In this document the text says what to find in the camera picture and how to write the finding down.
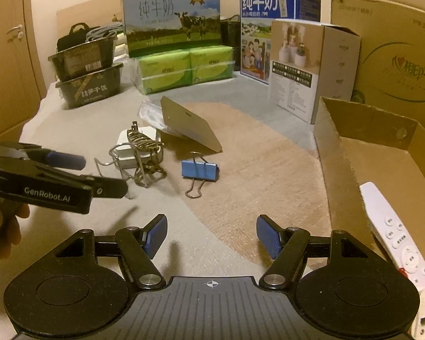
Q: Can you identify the dark blue milk carton box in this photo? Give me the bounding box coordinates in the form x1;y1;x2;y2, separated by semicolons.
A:
239;0;322;85

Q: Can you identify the white product box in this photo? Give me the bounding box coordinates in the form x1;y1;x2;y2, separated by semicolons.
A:
269;19;362;124

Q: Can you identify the shallow cardboard box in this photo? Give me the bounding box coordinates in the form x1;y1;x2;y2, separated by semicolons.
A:
313;96;425;340

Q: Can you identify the wooden door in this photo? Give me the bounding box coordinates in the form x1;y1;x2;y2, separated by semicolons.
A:
0;0;48;139

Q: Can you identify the light blue cow milk box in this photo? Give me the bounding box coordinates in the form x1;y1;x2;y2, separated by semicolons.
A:
120;0;223;58

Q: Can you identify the clear plastic bag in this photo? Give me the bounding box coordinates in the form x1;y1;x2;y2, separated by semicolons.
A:
139;100;185;139

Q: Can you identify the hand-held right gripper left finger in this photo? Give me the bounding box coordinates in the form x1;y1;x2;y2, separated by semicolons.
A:
55;214;168;289

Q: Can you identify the wooden board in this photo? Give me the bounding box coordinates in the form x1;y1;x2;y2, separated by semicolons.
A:
56;0;128;39

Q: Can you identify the black tote bag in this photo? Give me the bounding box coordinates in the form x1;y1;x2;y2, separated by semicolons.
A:
220;15;243;72

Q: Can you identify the black laptop bag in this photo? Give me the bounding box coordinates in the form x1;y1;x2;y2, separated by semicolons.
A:
57;22;91;52

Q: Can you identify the metal wire rack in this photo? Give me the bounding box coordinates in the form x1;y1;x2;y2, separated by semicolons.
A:
95;121;168;188

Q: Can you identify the blue binder clip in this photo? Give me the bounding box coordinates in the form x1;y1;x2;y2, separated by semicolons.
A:
181;151;219;199

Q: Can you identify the white remote control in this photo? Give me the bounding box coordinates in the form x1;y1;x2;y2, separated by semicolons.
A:
359;181;425;287

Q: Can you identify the green tissue pack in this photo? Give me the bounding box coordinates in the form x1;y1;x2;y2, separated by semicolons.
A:
189;45;234;84
135;50;192;95

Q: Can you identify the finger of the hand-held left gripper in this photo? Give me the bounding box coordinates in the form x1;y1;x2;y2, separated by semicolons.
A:
19;144;86;171
39;170;129;199

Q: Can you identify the large cardboard box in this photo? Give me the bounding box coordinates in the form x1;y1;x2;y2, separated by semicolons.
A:
331;0;425;123

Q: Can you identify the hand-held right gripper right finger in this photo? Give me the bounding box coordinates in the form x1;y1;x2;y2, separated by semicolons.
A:
257;215;371;289

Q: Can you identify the grey striped strap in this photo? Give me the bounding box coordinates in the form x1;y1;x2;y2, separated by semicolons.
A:
86;21;124;43

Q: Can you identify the gold router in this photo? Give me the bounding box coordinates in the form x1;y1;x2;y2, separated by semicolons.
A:
160;95;223;153

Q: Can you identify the person's left hand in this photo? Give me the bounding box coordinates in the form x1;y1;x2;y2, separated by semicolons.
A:
0;203;31;260

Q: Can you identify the white charger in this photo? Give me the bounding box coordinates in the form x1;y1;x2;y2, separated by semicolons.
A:
114;126;160;169

